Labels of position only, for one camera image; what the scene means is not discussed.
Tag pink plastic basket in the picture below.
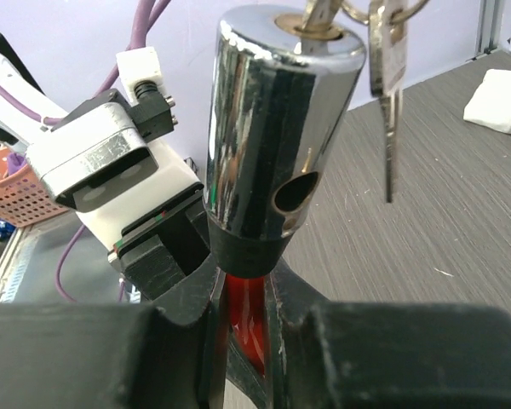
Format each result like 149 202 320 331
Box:
0 147 68 228

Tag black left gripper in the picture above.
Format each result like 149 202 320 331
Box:
107 189 210 300

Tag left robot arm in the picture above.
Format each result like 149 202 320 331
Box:
0 33 210 299

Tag blue object behind basket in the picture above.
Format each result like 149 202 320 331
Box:
0 219 16 245

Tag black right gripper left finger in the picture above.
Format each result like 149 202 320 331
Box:
0 258 221 408

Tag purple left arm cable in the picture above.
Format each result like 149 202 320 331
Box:
0 0 174 302

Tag aluminium frame rail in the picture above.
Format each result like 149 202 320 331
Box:
472 0 506 60

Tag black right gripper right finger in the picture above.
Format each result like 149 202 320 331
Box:
265 262 511 408

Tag white cloth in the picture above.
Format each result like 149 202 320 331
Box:
463 69 511 135

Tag red cable lock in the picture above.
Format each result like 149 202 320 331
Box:
204 1 365 372

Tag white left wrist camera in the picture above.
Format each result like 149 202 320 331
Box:
26 80 200 250

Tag cable lock keys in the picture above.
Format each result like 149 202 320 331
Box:
301 0 428 204

